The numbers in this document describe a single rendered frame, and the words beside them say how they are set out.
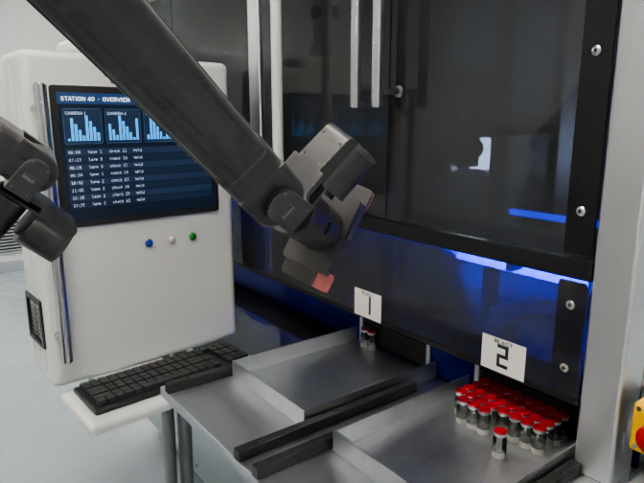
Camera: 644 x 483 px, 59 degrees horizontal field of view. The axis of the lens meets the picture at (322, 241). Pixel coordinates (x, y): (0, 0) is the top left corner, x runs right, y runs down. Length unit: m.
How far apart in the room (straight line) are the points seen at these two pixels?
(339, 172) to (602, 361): 0.50
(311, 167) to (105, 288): 0.93
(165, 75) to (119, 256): 1.03
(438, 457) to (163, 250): 0.85
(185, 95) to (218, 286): 1.17
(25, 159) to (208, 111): 0.42
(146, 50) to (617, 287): 0.69
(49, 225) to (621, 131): 0.79
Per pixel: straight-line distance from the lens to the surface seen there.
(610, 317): 0.90
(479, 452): 1.01
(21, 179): 0.84
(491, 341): 1.02
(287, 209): 0.55
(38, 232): 0.88
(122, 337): 1.49
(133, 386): 1.37
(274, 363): 1.28
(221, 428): 1.06
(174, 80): 0.44
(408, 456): 0.98
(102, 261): 1.42
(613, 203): 0.87
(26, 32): 6.05
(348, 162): 0.60
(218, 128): 0.48
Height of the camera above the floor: 1.41
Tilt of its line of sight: 12 degrees down
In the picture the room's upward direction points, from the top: straight up
